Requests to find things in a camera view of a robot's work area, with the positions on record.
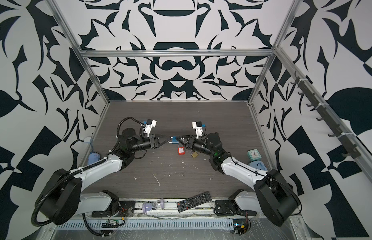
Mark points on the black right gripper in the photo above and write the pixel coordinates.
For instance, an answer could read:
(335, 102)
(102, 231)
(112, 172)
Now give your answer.
(191, 140)

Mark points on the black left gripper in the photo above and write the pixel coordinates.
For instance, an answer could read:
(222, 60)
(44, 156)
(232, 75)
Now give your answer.
(153, 137)

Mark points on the red safety padlock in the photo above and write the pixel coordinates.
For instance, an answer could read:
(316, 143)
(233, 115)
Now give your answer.
(181, 151)

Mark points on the small dark blue padlock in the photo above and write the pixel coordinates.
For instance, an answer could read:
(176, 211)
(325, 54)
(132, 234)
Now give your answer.
(174, 140)

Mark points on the brass padlock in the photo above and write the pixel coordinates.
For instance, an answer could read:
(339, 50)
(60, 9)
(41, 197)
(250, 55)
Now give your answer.
(194, 154)

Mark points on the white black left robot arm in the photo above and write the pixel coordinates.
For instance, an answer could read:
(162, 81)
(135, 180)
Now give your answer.
(62, 196)

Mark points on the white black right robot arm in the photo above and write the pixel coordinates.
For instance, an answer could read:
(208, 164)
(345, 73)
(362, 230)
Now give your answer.
(274, 198)

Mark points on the black remote control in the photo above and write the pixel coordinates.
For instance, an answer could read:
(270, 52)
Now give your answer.
(193, 202)

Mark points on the clear safety glasses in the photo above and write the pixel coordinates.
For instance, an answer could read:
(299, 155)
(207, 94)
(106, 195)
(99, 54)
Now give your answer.
(149, 206)

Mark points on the teal alarm clock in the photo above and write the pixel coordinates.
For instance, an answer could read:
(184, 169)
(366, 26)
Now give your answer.
(254, 155)

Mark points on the light blue round device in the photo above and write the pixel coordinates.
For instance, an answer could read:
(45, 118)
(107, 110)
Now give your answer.
(258, 165)

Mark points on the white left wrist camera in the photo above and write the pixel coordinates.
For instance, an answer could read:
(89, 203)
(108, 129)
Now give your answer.
(148, 126)

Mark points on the light blue device left wall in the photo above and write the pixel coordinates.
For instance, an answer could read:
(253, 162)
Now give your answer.
(93, 158)

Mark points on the white slotted cable duct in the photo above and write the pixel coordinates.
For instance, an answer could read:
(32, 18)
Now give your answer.
(171, 224)

